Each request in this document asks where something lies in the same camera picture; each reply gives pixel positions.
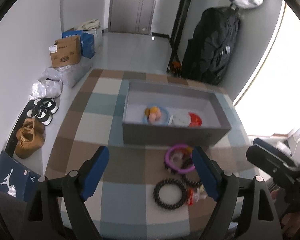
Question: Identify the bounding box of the black spiral hair tie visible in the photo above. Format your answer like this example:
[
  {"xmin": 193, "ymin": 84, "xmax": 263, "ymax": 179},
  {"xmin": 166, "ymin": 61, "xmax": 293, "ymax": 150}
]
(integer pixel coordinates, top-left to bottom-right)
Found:
[
  {"xmin": 153, "ymin": 178, "xmax": 188, "ymax": 210},
  {"xmin": 181, "ymin": 157, "xmax": 203, "ymax": 188}
]

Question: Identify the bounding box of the purple ring bracelet with charm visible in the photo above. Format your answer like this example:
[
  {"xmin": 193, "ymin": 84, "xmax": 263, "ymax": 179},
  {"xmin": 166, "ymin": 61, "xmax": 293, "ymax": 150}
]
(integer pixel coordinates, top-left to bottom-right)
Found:
[{"xmin": 164, "ymin": 143, "xmax": 196, "ymax": 175}]

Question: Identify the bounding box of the red hair clip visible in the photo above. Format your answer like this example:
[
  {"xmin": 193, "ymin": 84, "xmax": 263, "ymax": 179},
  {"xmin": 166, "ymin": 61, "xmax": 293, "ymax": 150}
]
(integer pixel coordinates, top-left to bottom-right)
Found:
[{"xmin": 189, "ymin": 112, "xmax": 202, "ymax": 127}]

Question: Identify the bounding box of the white round jewelry piece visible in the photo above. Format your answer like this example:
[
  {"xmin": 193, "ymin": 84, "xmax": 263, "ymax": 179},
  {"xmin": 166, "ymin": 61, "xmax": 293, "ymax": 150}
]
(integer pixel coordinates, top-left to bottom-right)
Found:
[{"xmin": 168, "ymin": 114, "xmax": 190, "ymax": 127}]

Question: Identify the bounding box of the person's right hand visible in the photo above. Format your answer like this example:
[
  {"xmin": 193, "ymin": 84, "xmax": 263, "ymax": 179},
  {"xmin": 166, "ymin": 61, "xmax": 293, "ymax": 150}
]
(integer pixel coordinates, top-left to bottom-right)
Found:
[{"xmin": 270, "ymin": 188, "xmax": 300, "ymax": 239}]

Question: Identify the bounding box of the checkered table cloth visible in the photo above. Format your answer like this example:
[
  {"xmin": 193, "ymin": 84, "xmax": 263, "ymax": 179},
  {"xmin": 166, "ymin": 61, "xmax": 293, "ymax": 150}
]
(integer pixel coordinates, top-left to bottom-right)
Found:
[{"xmin": 42, "ymin": 69, "xmax": 258, "ymax": 239}]

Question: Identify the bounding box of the blue Jordan shoe box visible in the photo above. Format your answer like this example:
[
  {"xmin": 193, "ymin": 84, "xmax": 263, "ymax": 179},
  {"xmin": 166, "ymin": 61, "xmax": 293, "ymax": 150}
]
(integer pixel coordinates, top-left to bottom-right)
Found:
[{"xmin": 0, "ymin": 151, "xmax": 40, "ymax": 202}]

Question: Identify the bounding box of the black white slipper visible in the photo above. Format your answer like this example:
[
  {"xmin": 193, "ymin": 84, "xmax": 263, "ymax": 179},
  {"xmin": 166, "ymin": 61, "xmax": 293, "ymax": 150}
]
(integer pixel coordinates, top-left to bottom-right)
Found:
[
  {"xmin": 27, "ymin": 108, "xmax": 52, "ymax": 126},
  {"xmin": 34, "ymin": 98, "xmax": 59, "ymax": 114}
]

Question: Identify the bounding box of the grey rectangular storage box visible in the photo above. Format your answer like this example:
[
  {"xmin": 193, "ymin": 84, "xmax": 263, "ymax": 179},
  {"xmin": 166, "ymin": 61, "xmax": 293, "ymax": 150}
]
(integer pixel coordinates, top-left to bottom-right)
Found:
[{"xmin": 122, "ymin": 80, "xmax": 231, "ymax": 146}]

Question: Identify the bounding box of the white plastic parcel bag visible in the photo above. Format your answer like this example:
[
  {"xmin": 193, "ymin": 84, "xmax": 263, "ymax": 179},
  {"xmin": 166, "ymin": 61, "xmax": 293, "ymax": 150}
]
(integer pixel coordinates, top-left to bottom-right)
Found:
[{"xmin": 29, "ymin": 80, "xmax": 63, "ymax": 100}]

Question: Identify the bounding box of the grey plastic parcel bag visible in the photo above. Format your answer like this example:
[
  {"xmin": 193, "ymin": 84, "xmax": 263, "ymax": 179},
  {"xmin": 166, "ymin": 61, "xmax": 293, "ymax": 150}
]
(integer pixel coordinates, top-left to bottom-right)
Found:
[{"xmin": 38, "ymin": 57, "xmax": 93, "ymax": 88}]

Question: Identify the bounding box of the black backpack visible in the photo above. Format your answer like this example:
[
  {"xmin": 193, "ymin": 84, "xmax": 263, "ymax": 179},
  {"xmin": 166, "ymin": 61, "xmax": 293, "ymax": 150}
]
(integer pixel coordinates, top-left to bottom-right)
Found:
[{"xmin": 180, "ymin": 5, "xmax": 241, "ymax": 86}]

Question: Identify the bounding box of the black coat rack stand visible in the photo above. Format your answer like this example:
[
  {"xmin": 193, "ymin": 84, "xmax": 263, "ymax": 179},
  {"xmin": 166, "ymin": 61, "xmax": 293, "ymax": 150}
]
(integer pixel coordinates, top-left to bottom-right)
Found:
[{"xmin": 166, "ymin": 0, "xmax": 192, "ymax": 77}]

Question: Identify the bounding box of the brown cardboard box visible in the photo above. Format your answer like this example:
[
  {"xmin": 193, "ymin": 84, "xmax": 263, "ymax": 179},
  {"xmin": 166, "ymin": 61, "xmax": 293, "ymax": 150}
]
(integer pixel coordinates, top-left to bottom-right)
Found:
[{"xmin": 49, "ymin": 35, "xmax": 82, "ymax": 68}]

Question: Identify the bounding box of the blue cardboard box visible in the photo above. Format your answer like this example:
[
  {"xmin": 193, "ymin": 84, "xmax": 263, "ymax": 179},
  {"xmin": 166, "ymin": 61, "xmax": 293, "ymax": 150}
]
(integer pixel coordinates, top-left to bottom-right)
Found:
[{"xmin": 62, "ymin": 30, "xmax": 95, "ymax": 59}]

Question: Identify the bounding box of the cream tote bag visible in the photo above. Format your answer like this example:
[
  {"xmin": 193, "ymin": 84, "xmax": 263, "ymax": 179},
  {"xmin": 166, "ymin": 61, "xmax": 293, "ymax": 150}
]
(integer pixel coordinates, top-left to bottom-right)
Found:
[{"xmin": 76, "ymin": 19, "xmax": 101, "ymax": 31}]

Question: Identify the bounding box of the grey door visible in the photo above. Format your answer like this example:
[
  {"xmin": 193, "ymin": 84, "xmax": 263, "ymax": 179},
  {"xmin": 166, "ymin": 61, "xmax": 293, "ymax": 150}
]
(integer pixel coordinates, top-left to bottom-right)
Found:
[{"xmin": 108, "ymin": 0, "xmax": 156, "ymax": 35}]

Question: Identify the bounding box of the blue ring with yellow charm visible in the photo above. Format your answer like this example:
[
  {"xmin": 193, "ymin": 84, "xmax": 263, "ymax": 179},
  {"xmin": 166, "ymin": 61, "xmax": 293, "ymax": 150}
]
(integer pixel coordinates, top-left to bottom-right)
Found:
[{"xmin": 142, "ymin": 102, "xmax": 171, "ymax": 126}]

